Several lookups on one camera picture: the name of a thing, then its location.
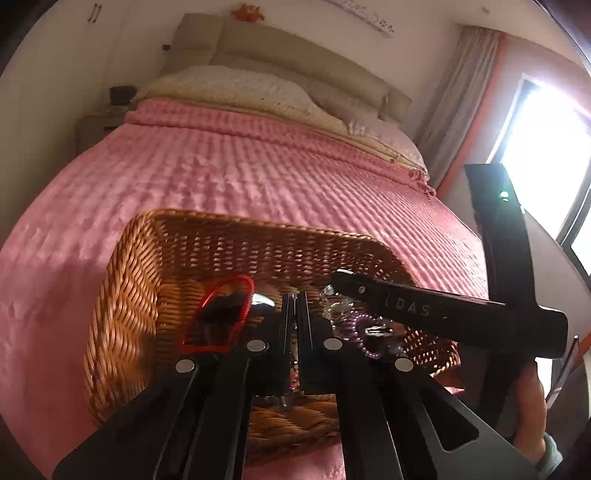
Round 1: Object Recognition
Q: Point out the bright window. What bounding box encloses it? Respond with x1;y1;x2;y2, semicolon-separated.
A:
499;78;591;278

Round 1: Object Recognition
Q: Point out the red cord bracelet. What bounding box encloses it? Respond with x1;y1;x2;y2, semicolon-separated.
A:
178;274;256;354

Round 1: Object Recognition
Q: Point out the brown wicker basket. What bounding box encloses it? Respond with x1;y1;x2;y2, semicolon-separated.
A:
83;209;462;467

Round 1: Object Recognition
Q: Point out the pink fleece blanket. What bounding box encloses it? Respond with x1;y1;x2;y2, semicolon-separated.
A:
0;99;490;480

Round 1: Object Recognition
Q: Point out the white patterned pillow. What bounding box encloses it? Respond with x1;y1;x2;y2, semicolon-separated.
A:
148;65;315;116

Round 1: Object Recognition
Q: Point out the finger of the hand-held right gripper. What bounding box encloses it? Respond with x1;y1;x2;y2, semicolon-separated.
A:
331;270;568;358

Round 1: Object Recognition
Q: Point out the purple spiral hair tie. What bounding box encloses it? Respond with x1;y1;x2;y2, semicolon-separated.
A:
351;314;393;360

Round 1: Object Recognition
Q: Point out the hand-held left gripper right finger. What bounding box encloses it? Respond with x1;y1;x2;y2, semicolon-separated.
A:
298;292;539;480

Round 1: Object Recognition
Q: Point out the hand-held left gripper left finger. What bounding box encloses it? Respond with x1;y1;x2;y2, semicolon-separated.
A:
53;293;296;480

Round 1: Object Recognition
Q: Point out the beige padded headboard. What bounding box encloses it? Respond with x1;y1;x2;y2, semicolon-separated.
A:
161;13;414;121

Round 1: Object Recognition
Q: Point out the black wrist watch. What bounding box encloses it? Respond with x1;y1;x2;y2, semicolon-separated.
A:
198;293;278;344

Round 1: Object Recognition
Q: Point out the grey and orange curtain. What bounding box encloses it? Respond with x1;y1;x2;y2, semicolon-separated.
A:
416;25;506;195

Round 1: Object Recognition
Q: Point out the white wardrobe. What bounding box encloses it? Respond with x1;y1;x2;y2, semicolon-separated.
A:
60;0;185;54

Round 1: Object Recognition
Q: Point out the person's right hand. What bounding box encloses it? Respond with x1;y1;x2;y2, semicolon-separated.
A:
512;360;548;462

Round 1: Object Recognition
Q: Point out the orange plush toy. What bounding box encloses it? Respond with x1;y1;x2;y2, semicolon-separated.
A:
231;4;266;23

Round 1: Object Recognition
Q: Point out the pink pillow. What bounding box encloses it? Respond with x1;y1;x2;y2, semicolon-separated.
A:
309;83;426;167

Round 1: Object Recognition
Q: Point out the beige nightstand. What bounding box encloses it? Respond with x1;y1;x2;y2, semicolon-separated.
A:
76;108;127;155

